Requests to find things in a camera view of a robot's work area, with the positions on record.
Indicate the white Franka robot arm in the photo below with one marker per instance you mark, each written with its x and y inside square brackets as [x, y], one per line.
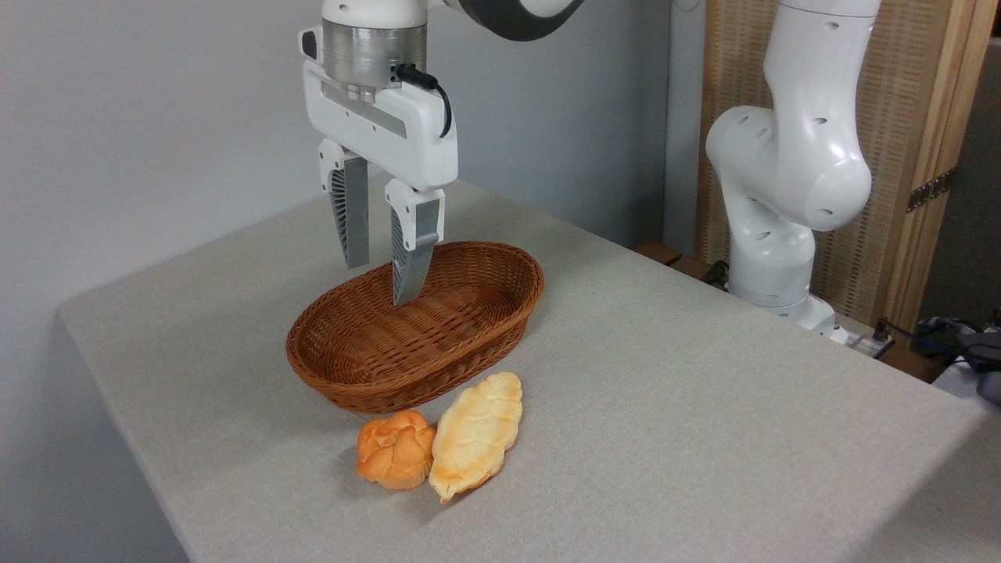
[790, 156]

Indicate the metal screen hinge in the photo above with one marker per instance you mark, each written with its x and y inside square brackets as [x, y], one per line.
[931, 190]

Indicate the dark blue grey bundle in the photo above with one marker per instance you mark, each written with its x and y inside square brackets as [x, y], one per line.
[977, 348]

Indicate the beige tablecloth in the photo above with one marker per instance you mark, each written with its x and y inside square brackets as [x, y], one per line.
[704, 438]

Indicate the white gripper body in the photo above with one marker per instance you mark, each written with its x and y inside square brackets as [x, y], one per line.
[407, 148]

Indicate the round orange bread roll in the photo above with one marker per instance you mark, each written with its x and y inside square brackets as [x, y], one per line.
[395, 453]

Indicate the wooden woven screen panel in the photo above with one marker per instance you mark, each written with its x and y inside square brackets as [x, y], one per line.
[907, 94]

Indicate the long pale braided bread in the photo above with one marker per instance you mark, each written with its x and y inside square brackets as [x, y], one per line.
[475, 438]

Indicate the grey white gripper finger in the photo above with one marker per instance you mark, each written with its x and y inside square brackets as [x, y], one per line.
[418, 242]
[356, 211]

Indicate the brown wicker oval basket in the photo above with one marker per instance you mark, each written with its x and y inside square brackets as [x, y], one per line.
[367, 352]

